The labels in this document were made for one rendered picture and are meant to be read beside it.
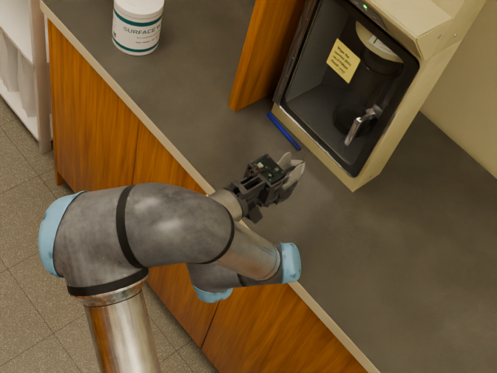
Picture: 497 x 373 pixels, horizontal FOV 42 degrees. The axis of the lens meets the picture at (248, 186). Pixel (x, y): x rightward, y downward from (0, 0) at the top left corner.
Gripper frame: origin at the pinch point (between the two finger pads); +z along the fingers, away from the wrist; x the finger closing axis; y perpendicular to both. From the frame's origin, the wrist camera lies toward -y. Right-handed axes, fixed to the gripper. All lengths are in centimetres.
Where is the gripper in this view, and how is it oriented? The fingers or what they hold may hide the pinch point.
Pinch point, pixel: (298, 167)
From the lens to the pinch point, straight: 140.4
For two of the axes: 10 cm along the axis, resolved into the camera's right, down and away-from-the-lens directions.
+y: 2.1, -5.8, -7.9
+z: 7.3, -4.4, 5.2
